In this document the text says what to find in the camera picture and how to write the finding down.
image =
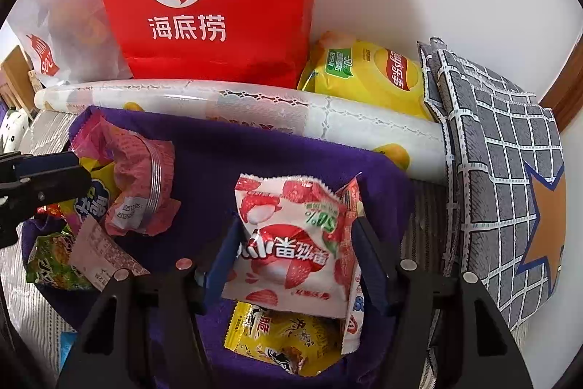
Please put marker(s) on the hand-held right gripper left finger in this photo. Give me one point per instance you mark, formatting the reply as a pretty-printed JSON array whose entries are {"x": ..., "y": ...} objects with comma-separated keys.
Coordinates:
[{"x": 223, "y": 259}]

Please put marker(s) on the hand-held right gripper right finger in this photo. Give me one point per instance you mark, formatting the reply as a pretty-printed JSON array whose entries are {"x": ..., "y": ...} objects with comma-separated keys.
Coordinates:
[{"x": 371, "y": 261}]

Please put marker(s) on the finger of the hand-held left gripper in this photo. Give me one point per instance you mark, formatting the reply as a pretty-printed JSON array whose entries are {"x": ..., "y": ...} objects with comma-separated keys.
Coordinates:
[
  {"x": 50, "y": 188},
  {"x": 50, "y": 161}
]

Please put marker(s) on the pink and purple packet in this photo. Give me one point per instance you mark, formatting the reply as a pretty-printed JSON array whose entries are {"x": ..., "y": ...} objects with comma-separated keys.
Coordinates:
[{"x": 89, "y": 138}]

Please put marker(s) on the yellow and blue snack packet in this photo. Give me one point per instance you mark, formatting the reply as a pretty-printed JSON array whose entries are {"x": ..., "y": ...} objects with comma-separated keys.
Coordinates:
[{"x": 98, "y": 200}]

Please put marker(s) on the white and red snack packet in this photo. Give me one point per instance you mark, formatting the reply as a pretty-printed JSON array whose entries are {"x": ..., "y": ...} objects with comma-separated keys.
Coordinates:
[{"x": 353, "y": 325}]

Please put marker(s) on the white strawberry snack packet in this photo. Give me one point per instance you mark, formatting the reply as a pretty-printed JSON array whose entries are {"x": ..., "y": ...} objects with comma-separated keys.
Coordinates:
[{"x": 291, "y": 243}]

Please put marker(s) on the green snack packet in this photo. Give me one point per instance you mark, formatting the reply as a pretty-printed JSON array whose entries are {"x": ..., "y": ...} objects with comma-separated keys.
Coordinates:
[{"x": 45, "y": 263}]

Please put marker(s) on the small light pink packet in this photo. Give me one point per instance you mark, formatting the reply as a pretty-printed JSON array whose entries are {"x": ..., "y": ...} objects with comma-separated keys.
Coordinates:
[{"x": 102, "y": 254}]

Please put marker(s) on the large pink snack packet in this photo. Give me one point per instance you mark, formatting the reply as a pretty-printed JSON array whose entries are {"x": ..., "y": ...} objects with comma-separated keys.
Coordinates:
[{"x": 136, "y": 170}]

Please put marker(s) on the white dotted cloth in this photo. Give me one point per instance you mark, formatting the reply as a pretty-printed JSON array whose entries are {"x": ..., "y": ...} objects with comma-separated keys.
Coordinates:
[{"x": 16, "y": 127}]

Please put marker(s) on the striped quilted table cover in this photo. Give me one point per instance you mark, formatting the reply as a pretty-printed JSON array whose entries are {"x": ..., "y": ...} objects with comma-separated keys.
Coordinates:
[{"x": 428, "y": 225}]

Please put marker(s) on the wooden headboard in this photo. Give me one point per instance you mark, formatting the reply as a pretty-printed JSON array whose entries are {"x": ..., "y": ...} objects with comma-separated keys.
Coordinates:
[{"x": 16, "y": 70}]

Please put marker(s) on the purple towel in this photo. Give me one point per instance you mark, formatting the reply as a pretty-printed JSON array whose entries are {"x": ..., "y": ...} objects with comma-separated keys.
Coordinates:
[{"x": 209, "y": 161}]

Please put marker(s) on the grey checked cloth with star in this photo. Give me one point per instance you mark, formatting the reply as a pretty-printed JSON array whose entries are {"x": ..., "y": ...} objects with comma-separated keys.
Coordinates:
[{"x": 492, "y": 170}]

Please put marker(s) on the white plastic bag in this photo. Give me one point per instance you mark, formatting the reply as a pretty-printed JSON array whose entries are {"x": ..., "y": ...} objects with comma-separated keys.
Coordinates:
[{"x": 68, "y": 6}]

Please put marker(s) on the blue tissue pack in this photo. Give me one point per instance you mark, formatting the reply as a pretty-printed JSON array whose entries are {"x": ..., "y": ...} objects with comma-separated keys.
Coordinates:
[{"x": 68, "y": 345}]

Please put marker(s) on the patterned paper roll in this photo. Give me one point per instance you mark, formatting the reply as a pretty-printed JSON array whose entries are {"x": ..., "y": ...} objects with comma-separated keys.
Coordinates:
[{"x": 273, "y": 106}]

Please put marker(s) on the yellow chip bag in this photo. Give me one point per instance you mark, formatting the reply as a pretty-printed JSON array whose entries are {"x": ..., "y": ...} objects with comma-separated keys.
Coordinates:
[{"x": 364, "y": 74}]

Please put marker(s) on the wooden door frame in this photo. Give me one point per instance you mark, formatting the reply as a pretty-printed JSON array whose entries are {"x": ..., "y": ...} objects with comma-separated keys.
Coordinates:
[{"x": 569, "y": 88}]

